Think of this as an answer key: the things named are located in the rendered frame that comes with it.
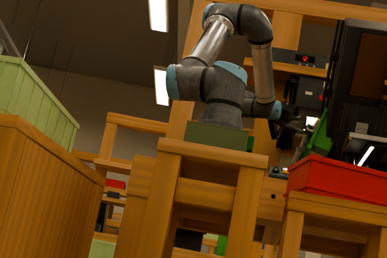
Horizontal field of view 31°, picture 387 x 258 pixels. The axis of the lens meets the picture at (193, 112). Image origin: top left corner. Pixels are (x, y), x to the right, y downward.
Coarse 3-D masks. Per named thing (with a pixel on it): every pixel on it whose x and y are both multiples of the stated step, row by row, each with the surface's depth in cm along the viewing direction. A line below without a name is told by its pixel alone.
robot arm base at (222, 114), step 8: (208, 104) 215; (216, 104) 213; (224, 104) 213; (232, 104) 214; (208, 112) 214; (216, 112) 212; (224, 112) 212; (232, 112) 212; (240, 112) 216; (200, 120) 213; (208, 120) 211; (216, 120) 210; (224, 120) 210; (232, 120) 211; (240, 120) 214; (240, 128) 212
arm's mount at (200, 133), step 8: (192, 128) 206; (200, 128) 206; (208, 128) 206; (216, 128) 206; (224, 128) 206; (232, 128) 206; (184, 136) 206; (192, 136) 206; (200, 136) 206; (208, 136) 205; (216, 136) 205; (224, 136) 205; (232, 136) 205; (240, 136) 205; (208, 144) 205; (216, 144) 205; (224, 144) 204; (232, 144) 204; (240, 144) 204
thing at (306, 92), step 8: (304, 80) 307; (312, 80) 306; (320, 80) 306; (304, 88) 305; (312, 88) 305; (320, 88) 305; (296, 96) 308; (304, 96) 304; (312, 96) 304; (320, 96) 303; (296, 104) 303; (304, 104) 303; (312, 104) 303; (320, 104) 303; (296, 112) 311; (304, 112) 309; (312, 112) 306
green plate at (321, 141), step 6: (324, 114) 273; (324, 120) 274; (318, 126) 272; (324, 126) 273; (318, 132) 272; (324, 132) 272; (312, 138) 270; (318, 138) 271; (324, 138) 271; (330, 138) 271; (312, 144) 270; (318, 144) 271; (324, 144) 270; (330, 144) 270; (312, 150) 278; (318, 150) 274; (324, 150) 271; (324, 156) 278
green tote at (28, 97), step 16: (0, 64) 192; (16, 64) 191; (0, 80) 190; (16, 80) 191; (32, 80) 202; (0, 96) 189; (16, 96) 192; (32, 96) 202; (48, 96) 216; (0, 112) 187; (16, 112) 194; (32, 112) 205; (48, 112) 218; (64, 112) 231; (48, 128) 220; (64, 128) 235; (64, 144) 237
